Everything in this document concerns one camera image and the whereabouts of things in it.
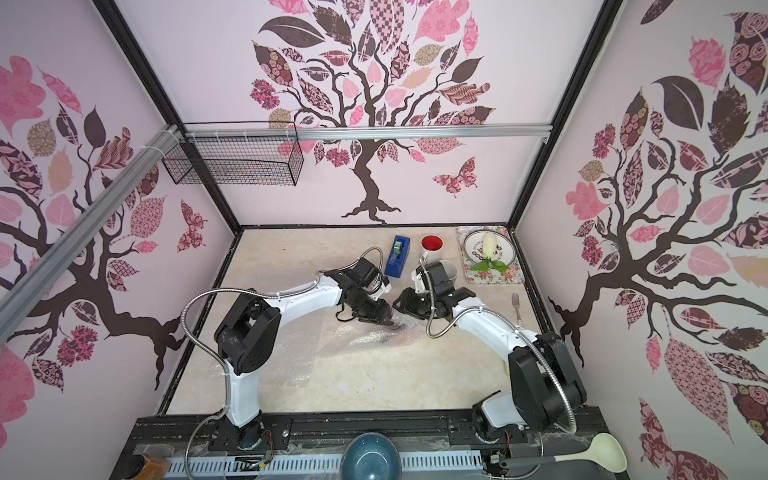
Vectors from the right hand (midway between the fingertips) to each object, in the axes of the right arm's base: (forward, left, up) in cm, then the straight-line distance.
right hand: (398, 303), depth 85 cm
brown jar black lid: (-38, +56, -2) cm, 67 cm away
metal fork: (+6, -40, -12) cm, 42 cm away
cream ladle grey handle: (-36, -49, -11) cm, 61 cm away
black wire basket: (+43, +43, +23) cm, 65 cm away
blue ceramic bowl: (-36, +8, -10) cm, 38 cm away
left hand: (-4, +4, -7) cm, 9 cm away
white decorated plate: (+27, -42, -10) cm, 51 cm away
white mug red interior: (+29, -14, -7) cm, 32 cm away
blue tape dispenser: (+22, 0, -6) cm, 23 cm away
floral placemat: (+17, -27, -12) cm, 34 cm away
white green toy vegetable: (+27, -35, -7) cm, 44 cm away
